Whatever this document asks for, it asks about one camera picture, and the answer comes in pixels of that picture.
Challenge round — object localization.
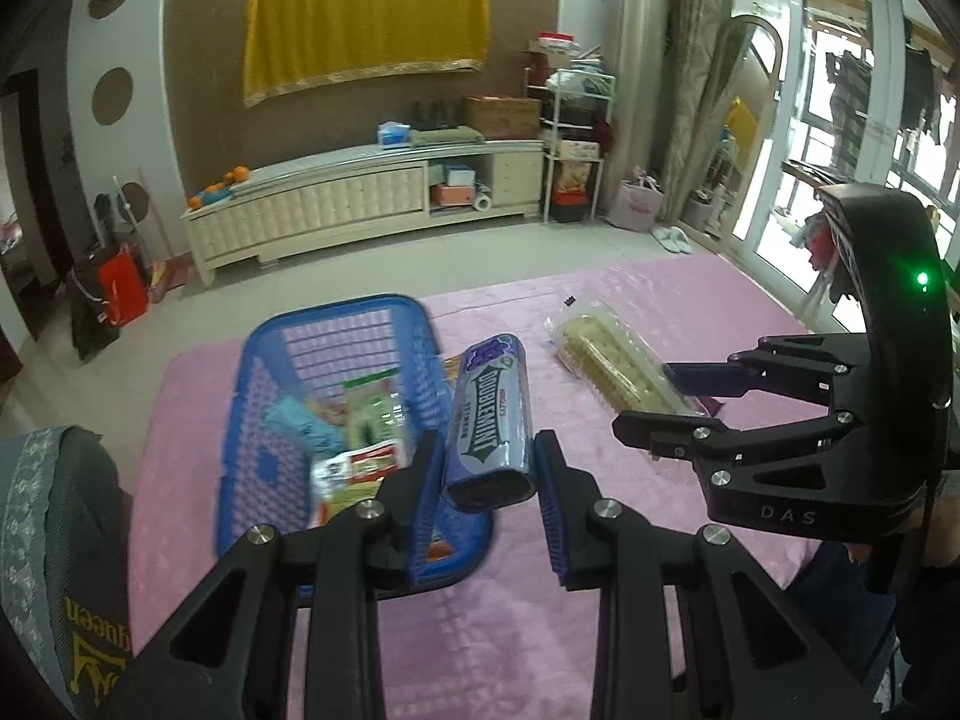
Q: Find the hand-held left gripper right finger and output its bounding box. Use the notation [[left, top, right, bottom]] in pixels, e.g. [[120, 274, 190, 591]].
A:
[[534, 431, 878, 720]]

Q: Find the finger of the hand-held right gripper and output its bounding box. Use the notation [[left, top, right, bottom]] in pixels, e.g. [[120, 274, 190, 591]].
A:
[[611, 409, 875, 497], [664, 336, 873, 402]]

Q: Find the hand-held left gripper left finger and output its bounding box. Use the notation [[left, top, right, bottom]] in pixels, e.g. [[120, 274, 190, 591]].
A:
[[101, 431, 449, 720]]

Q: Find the red and white snack packet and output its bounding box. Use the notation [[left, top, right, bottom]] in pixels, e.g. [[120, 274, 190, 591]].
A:
[[309, 441, 398, 530]]

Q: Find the cracker packet with green edge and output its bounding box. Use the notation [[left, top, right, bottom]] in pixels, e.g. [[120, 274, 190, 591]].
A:
[[545, 298, 725, 421]]

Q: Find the blue chewing gum pack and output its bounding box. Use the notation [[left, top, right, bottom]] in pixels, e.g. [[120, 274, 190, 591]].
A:
[[441, 334, 537, 515]]

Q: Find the cracker packet with green label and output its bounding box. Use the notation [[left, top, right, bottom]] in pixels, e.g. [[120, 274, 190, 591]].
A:
[[343, 367, 413, 466]]

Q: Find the blue plastic basket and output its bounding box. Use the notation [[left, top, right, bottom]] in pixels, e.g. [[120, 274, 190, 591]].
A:
[[216, 294, 496, 601]]

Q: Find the light blue snack packet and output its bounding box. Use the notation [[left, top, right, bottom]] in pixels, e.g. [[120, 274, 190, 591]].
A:
[[266, 396, 346, 455]]

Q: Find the pink blanket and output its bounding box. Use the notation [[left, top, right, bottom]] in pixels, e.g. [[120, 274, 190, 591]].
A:
[[127, 253, 863, 720]]

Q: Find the clothes drying rack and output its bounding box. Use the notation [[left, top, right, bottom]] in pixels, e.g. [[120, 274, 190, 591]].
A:
[[780, 157, 852, 302]]

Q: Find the pink shopping bag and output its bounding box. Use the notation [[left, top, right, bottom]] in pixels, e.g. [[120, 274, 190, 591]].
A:
[[606, 172, 667, 232]]

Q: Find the orange printed snack box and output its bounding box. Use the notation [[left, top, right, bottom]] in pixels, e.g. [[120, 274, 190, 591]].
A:
[[559, 161, 602, 197]]

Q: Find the arched standing mirror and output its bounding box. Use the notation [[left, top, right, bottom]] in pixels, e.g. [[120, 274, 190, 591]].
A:
[[690, 15, 785, 242]]

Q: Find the person's jeans leg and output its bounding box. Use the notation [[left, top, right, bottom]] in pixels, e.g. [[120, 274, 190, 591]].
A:
[[784, 540, 897, 698]]

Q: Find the white metal rack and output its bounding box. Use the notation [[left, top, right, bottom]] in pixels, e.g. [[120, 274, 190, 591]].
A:
[[523, 67, 617, 224]]

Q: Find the patterned curtain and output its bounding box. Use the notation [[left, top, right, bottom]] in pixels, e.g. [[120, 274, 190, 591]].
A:
[[664, 0, 740, 218]]

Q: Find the cream tv cabinet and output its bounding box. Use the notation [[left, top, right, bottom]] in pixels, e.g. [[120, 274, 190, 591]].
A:
[[181, 139, 547, 287]]

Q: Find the brown cardboard box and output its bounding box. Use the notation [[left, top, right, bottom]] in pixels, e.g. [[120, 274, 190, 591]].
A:
[[465, 96, 542, 140]]

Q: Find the silver standing air conditioner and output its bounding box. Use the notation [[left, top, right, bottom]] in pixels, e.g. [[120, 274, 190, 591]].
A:
[[604, 0, 672, 190]]

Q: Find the green folded cloth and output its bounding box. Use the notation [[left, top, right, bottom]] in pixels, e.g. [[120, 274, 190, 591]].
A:
[[411, 127, 485, 148]]

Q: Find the grey printed cushion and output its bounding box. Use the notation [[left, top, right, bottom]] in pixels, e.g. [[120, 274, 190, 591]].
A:
[[0, 427, 134, 720]]

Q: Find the red bag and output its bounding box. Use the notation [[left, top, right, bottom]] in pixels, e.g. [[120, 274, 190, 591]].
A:
[[97, 247, 149, 328]]

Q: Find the black bag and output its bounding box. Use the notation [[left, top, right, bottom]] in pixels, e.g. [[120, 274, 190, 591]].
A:
[[69, 255, 121, 361]]

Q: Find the yellow hanging cloth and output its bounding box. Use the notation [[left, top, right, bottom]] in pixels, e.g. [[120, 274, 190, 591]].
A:
[[241, 0, 492, 110]]

